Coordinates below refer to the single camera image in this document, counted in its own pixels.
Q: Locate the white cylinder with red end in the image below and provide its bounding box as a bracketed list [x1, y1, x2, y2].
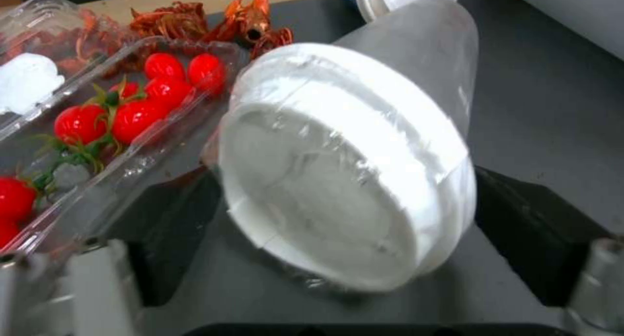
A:
[496, 0, 624, 38]

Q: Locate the clear plastic takeout box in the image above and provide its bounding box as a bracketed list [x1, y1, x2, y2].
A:
[0, 0, 243, 258]

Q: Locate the clear cup with white lid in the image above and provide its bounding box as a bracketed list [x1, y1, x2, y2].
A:
[202, 0, 481, 301]

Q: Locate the white steamed bun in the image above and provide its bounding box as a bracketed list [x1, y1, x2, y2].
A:
[0, 53, 67, 114]

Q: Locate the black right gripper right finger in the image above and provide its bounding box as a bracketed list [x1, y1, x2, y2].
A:
[473, 167, 624, 336]

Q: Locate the red cherry tomato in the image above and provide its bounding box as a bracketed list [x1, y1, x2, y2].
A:
[53, 105, 109, 145]
[111, 101, 173, 145]
[0, 176, 40, 222]
[0, 217, 23, 250]
[187, 54, 228, 89]
[108, 81, 147, 99]
[145, 53, 187, 80]
[144, 78, 194, 107]

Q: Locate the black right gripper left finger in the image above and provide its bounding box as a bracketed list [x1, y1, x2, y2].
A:
[0, 171, 230, 336]

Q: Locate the red-brown crayfish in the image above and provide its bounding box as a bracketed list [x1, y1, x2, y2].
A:
[202, 0, 295, 60]
[46, 10, 133, 73]
[128, 6, 212, 42]

